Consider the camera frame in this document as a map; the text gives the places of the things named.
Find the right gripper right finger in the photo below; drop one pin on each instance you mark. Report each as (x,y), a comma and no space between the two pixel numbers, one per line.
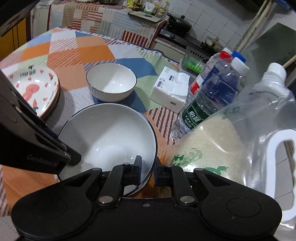
(174,177)

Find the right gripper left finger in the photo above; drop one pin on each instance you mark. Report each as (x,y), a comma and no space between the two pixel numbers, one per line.
(120,176)

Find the white bowl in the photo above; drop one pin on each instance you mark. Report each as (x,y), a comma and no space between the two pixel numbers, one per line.
(107,135)
(111,82)

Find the white lovely bear plate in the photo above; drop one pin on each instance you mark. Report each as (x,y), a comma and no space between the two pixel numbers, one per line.
(37,85)

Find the white tissue pack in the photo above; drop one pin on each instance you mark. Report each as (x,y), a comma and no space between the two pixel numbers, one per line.
(171,89)

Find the clear bag of rice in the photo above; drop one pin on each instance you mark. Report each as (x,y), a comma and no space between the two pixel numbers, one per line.
(239,141)

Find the water bottle white cap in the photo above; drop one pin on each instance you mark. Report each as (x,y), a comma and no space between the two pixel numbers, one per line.
(215,93)

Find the patchwork tablecloth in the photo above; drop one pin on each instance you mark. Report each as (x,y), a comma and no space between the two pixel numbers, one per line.
(70,53)

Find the water bottle red cap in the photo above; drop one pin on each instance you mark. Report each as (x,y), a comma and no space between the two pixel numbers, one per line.
(196,84)

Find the yellow wooden cabinet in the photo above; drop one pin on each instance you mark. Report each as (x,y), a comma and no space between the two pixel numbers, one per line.
(16,37)

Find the green plastic basket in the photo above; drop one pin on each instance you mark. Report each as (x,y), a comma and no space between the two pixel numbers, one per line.
(194,60)

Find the water bottle blue cap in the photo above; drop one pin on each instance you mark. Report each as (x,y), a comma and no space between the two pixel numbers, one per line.
(235,61)

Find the black gas stove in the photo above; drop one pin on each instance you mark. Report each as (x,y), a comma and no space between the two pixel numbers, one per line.
(183,40)

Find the patchwork counter cloth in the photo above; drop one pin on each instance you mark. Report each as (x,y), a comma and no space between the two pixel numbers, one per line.
(115,21)

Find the black wok with lid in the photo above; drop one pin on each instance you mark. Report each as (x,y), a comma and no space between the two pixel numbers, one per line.
(179,23)

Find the cutting board on counter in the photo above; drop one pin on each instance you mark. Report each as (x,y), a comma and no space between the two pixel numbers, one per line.
(145,16)

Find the cooking oil bottle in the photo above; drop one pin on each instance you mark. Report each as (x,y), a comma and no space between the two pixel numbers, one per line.
(162,9)

